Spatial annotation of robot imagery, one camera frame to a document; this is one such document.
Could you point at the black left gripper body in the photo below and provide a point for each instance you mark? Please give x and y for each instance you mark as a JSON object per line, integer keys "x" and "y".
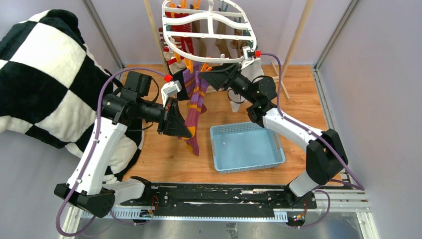
{"x": 162, "y": 123}

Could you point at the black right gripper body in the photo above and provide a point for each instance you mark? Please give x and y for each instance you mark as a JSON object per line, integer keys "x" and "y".
{"x": 235, "y": 80}

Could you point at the purple orange striped sock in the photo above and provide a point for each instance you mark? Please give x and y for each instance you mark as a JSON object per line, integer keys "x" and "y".
{"x": 196, "y": 89}

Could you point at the grey striped sock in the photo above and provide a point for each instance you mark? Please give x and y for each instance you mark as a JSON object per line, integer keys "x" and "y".
{"x": 168, "y": 54}

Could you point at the light blue plastic basket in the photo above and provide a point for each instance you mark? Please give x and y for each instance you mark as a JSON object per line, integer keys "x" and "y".
{"x": 245, "y": 146}

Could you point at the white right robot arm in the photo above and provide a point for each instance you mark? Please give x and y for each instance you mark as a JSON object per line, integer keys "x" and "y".
{"x": 325, "y": 155}

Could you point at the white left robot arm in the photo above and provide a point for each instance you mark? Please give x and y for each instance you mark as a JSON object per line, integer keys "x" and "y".
{"x": 85, "y": 189}

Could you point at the white round clip hanger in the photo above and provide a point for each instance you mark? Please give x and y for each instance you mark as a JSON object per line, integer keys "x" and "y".
{"x": 238, "y": 26}

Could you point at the white sock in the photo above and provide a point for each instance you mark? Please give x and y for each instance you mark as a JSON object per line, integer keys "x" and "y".
{"x": 248, "y": 74}

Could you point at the black white checkered blanket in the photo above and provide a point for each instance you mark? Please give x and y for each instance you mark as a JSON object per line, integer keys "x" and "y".
{"x": 50, "y": 82}

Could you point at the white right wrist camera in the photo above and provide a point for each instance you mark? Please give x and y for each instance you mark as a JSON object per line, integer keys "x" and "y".
{"x": 249, "y": 56}

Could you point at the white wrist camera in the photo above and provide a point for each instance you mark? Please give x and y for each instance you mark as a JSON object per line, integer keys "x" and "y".
{"x": 249, "y": 56}
{"x": 170, "y": 88}

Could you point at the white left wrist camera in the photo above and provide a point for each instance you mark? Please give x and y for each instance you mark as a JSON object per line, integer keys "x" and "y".
{"x": 170, "y": 88}

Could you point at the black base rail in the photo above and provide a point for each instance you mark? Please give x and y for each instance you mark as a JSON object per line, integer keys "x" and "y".
{"x": 222, "y": 201}

